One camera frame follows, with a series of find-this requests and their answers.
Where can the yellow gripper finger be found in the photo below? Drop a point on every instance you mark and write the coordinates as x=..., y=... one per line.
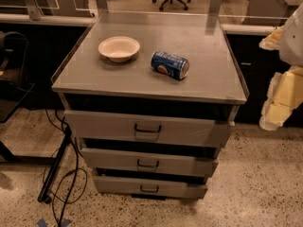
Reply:
x=284, y=95
x=272, y=41

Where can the grey drawer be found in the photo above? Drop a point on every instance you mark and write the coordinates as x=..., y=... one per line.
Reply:
x=148, y=157
x=149, y=184
x=149, y=129

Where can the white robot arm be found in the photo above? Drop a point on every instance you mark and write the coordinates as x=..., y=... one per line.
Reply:
x=291, y=40

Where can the grey drawer cabinet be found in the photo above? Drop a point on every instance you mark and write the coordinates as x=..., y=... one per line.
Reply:
x=212, y=90

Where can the blue pepsi can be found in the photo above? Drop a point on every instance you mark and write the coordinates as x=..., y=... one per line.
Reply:
x=168, y=64

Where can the white paper bowl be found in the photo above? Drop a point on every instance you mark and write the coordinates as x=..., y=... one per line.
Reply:
x=119, y=48

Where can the grey background desk left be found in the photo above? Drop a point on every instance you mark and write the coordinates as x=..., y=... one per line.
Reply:
x=72, y=8

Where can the black chair at left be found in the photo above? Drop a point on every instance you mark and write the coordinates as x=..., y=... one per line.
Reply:
x=14, y=84

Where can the black stand leg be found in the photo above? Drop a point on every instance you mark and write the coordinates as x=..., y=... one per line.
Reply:
x=43, y=196

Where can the blue floor tape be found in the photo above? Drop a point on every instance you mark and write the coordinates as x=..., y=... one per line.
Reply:
x=43, y=223

